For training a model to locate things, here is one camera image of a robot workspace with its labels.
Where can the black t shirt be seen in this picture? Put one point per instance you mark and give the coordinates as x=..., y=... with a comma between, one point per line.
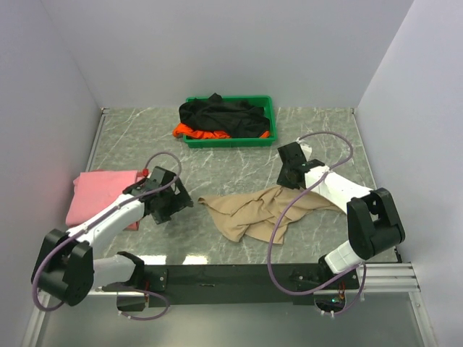
x=214, y=112

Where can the orange t shirt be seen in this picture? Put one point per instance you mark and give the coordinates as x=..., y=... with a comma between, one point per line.
x=221, y=133

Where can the green plastic bin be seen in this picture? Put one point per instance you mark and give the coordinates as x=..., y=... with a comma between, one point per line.
x=263, y=101

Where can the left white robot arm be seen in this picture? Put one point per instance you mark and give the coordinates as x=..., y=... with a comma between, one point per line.
x=69, y=263

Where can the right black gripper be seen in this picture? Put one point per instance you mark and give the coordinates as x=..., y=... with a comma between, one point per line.
x=282, y=181

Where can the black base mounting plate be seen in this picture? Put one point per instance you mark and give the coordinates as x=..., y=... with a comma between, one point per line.
x=228, y=284

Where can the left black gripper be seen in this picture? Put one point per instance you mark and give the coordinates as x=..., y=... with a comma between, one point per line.
x=180, y=200

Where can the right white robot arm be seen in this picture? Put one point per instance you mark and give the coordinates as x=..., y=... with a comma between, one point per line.
x=373, y=221

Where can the beige t shirt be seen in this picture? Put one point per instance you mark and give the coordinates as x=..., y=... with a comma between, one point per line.
x=255, y=214

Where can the aluminium rail frame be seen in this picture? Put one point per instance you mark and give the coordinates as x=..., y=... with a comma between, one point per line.
x=391, y=314

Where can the light pink folded t shirt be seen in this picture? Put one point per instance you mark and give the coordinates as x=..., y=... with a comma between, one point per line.
x=96, y=190

